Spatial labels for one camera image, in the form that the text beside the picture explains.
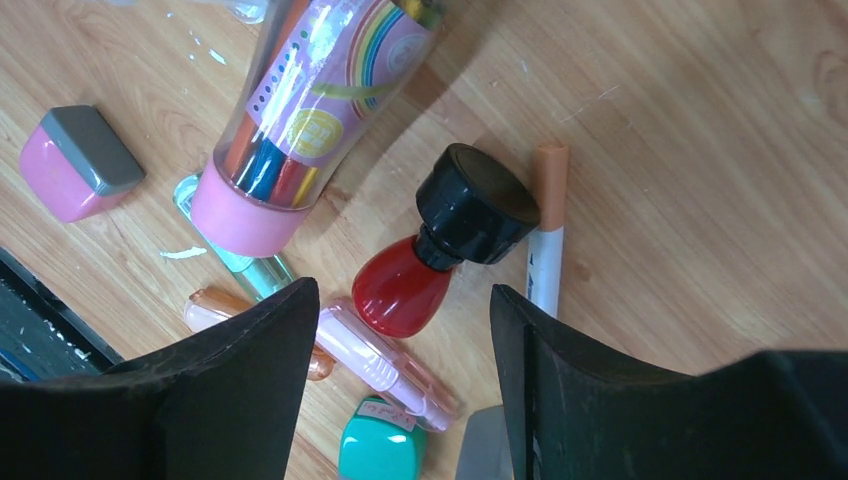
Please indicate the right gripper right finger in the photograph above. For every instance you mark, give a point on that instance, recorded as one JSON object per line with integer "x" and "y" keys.
{"x": 576, "y": 408}

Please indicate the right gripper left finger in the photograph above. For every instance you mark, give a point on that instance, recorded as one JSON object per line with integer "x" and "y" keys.
{"x": 220, "y": 404}

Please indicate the orange mini highlighter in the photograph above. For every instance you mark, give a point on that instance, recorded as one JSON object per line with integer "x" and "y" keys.
{"x": 209, "y": 306}

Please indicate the green mini highlighter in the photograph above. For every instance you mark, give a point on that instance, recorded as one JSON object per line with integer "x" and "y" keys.
{"x": 259, "y": 276}

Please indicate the orange cap white marker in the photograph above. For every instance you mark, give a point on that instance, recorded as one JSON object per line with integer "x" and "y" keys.
{"x": 546, "y": 243}

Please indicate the teal eraser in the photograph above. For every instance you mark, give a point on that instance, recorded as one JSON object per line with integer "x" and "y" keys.
{"x": 381, "y": 442}

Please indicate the pink mini highlighter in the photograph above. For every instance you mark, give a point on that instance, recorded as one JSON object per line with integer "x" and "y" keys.
{"x": 385, "y": 365}

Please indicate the red black stamp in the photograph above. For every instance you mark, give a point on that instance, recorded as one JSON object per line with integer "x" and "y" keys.
{"x": 472, "y": 208}

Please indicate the pink eraser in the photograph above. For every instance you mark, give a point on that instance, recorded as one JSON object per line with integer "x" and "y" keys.
{"x": 76, "y": 164}

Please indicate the pink highlighter pack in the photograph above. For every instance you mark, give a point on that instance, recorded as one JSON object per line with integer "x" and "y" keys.
{"x": 321, "y": 73}

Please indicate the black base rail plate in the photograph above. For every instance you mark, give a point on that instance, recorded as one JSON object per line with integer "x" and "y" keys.
{"x": 41, "y": 337}

